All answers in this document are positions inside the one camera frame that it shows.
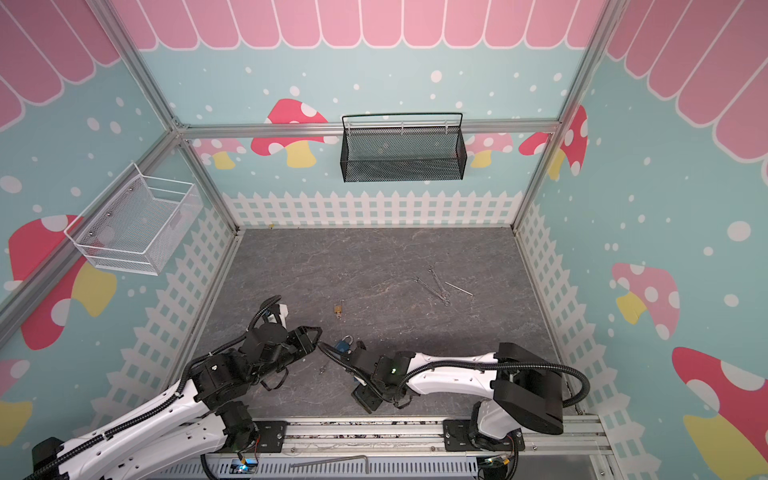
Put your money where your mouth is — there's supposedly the long silver wrench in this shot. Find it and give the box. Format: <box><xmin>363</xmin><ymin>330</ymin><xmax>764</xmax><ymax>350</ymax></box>
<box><xmin>414</xmin><ymin>276</ymin><xmax>451</xmax><ymax>306</ymax></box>

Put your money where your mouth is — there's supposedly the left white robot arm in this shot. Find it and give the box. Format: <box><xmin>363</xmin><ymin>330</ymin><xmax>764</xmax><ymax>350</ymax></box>
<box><xmin>30</xmin><ymin>296</ymin><xmax>322</xmax><ymax>479</ymax></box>

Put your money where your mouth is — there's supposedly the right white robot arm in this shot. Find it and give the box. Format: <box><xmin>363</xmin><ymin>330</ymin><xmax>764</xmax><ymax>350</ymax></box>
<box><xmin>319</xmin><ymin>342</ymin><xmax>591</xmax><ymax>452</ymax></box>

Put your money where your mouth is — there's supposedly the silver hex key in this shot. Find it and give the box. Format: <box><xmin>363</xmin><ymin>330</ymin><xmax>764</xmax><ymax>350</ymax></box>
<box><xmin>444</xmin><ymin>281</ymin><xmax>474</xmax><ymax>297</ymax></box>

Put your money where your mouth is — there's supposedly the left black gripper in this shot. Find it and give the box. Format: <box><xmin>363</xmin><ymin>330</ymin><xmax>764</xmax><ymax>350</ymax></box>
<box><xmin>250</xmin><ymin>325</ymin><xmax>323</xmax><ymax>387</ymax></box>

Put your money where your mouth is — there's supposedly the black mesh wall basket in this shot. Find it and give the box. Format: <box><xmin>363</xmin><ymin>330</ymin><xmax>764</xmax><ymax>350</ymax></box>
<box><xmin>340</xmin><ymin>112</ymin><xmax>468</xmax><ymax>183</ymax></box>

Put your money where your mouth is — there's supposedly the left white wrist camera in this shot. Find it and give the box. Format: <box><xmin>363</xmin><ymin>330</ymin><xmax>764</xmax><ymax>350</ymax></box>
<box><xmin>265</xmin><ymin>303</ymin><xmax>288</xmax><ymax>328</ymax></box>

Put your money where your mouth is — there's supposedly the white wire wall basket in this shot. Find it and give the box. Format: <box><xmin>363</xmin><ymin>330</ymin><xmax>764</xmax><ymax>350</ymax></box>
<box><xmin>64</xmin><ymin>164</ymin><xmax>203</xmax><ymax>276</ymax></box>

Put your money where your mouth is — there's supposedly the large blue padlock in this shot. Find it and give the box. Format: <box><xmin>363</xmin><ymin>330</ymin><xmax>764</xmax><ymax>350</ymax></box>
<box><xmin>334</xmin><ymin>335</ymin><xmax>354</xmax><ymax>355</ymax></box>

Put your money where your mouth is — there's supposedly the large hex key front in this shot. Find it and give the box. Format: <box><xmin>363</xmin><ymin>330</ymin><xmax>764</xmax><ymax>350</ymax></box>
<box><xmin>289</xmin><ymin>455</ymin><xmax>371</xmax><ymax>475</ymax></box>

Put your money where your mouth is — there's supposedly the short silver wrench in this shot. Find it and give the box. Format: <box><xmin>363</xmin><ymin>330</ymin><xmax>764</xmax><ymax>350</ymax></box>
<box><xmin>428</xmin><ymin>265</ymin><xmax>450</xmax><ymax>304</ymax></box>

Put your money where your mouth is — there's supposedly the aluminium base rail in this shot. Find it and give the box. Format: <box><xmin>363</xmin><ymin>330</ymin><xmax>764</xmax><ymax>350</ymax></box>
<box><xmin>119</xmin><ymin>415</ymin><xmax>613</xmax><ymax>480</ymax></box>

